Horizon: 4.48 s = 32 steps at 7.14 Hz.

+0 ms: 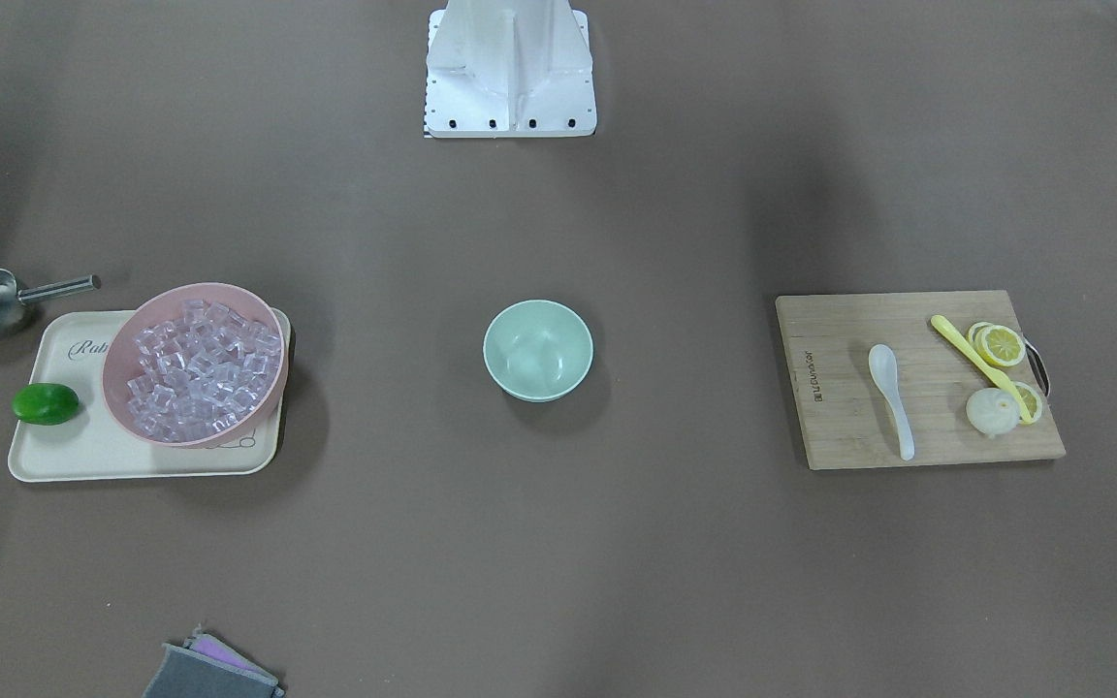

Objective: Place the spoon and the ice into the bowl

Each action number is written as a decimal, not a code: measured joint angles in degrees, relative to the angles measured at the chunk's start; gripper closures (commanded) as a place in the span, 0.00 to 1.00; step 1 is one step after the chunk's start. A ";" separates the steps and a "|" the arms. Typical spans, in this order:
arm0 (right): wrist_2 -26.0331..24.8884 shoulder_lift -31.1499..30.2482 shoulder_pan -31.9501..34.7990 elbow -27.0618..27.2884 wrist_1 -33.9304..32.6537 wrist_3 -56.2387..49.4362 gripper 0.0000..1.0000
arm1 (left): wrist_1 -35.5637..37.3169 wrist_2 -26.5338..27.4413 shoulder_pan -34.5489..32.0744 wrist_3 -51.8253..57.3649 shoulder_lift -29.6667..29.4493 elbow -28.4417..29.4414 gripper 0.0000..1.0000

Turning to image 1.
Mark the white ceramic spoon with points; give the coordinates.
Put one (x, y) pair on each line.
(886, 376)

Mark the mint green bowl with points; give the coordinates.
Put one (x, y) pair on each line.
(538, 350)

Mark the pink bowl of ice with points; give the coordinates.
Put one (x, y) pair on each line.
(198, 366)

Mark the bamboo cutting board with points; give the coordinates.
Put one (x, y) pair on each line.
(845, 421)

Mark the lemon slice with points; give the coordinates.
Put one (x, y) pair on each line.
(997, 344)
(1033, 403)

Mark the yellow plastic knife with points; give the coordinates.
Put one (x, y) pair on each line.
(999, 378)

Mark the purple folded cloth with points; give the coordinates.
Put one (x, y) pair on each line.
(209, 645)

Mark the cream plastic tray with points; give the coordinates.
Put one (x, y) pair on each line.
(93, 446)

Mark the grey folded cloth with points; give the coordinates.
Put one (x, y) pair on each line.
(186, 673)

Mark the green lime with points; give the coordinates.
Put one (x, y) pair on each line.
(46, 404)

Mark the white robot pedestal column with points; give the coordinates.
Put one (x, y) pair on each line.
(509, 69)

